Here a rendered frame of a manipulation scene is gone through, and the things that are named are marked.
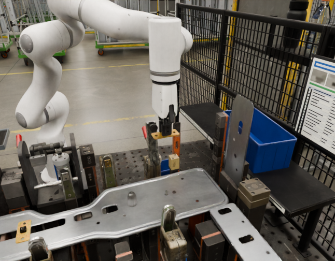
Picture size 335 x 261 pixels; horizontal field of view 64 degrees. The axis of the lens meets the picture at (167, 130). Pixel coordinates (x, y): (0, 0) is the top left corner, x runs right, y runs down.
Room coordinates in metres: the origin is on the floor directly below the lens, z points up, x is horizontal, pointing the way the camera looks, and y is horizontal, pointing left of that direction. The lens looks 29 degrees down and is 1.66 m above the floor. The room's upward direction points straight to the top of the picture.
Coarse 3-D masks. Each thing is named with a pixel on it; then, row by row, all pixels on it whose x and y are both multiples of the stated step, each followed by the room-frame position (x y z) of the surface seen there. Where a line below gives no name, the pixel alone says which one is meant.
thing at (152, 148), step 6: (150, 126) 0.85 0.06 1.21; (156, 126) 0.85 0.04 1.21; (150, 132) 0.88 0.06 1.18; (156, 132) 0.88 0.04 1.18; (150, 138) 0.87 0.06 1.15; (150, 144) 0.86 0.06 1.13; (156, 144) 0.87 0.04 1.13; (150, 150) 0.86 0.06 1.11; (156, 150) 0.87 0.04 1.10; (150, 156) 0.85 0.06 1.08; (156, 156) 0.87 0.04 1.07; (150, 162) 0.85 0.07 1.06; (156, 162) 0.87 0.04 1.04
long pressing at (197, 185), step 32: (128, 192) 0.74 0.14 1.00; (160, 192) 0.74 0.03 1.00; (192, 192) 0.74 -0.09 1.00; (0, 224) 0.60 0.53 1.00; (32, 224) 0.60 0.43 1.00; (64, 224) 0.60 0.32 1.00; (96, 224) 0.60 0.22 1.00; (128, 224) 0.60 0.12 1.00; (160, 224) 0.60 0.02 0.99; (0, 256) 0.48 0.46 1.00
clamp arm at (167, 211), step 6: (162, 210) 0.55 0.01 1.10; (168, 210) 0.54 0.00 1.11; (174, 210) 0.55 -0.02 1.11; (162, 216) 0.55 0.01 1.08; (168, 216) 0.54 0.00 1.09; (174, 216) 0.55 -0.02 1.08; (162, 222) 0.55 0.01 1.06; (168, 222) 0.55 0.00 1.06; (174, 222) 0.56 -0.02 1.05; (168, 228) 0.56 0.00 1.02
